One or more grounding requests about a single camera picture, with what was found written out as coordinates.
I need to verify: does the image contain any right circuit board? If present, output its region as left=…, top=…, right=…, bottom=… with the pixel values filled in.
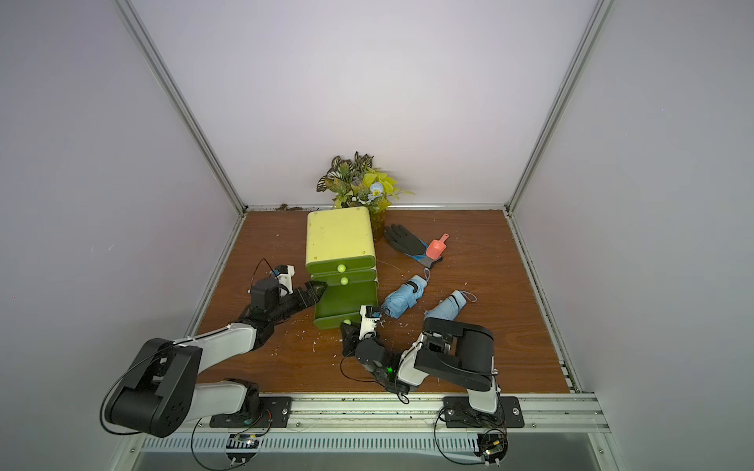
left=477, top=429, right=510, bottom=466

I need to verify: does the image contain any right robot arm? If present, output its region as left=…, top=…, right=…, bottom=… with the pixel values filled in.
left=341, top=318, right=500, bottom=415

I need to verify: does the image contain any artificial plant in vase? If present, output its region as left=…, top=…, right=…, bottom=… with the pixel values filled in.
left=316, top=151, right=412, bottom=241

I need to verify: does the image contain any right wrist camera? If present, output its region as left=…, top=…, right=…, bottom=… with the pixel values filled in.
left=359, top=305, right=382, bottom=341

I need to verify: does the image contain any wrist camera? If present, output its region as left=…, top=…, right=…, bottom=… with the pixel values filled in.
left=271, top=265, right=296, bottom=298
left=359, top=305, right=382, bottom=341

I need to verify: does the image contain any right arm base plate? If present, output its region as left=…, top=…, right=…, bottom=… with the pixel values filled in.
left=440, top=396, right=525, bottom=429

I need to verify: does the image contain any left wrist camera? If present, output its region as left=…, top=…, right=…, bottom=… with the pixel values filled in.
left=271, top=265, right=296, bottom=298

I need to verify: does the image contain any light blue umbrella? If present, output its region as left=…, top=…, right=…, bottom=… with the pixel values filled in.
left=380, top=268, right=431, bottom=319
left=424, top=290, right=478, bottom=322

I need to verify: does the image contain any dark green drawer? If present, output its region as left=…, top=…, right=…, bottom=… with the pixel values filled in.
left=306, top=254, right=376, bottom=277
left=311, top=269, right=377, bottom=287
left=313, top=278, right=378, bottom=330

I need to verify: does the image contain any circuit board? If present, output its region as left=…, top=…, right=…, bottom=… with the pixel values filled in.
left=477, top=429, right=510, bottom=466
left=225, top=433, right=261, bottom=467

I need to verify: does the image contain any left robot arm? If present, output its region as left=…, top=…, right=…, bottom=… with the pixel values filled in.
left=99, top=278, right=327, bottom=438

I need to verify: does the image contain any red plastic scoop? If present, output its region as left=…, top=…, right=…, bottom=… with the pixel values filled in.
left=425, top=234, right=450, bottom=260

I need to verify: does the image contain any left circuit board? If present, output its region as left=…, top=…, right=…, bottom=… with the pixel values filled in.
left=225, top=433, right=261, bottom=467

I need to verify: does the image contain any yellow-green drawer cabinet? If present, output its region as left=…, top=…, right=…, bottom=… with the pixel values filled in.
left=306, top=207, right=376, bottom=263

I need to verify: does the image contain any black work glove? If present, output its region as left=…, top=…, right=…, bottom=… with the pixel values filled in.
left=384, top=224, right=444, bottom=269

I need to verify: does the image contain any dark green top drawer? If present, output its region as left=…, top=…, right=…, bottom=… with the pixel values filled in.
left=306, top=254, right=376, bottom=277

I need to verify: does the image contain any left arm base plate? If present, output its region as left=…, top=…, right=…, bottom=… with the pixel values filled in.
left=209, top=396, right=293, bottom=429

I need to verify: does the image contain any dark green bottom drawer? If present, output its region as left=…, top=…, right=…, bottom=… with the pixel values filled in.
left=313, top=278, right=378, bottom=330

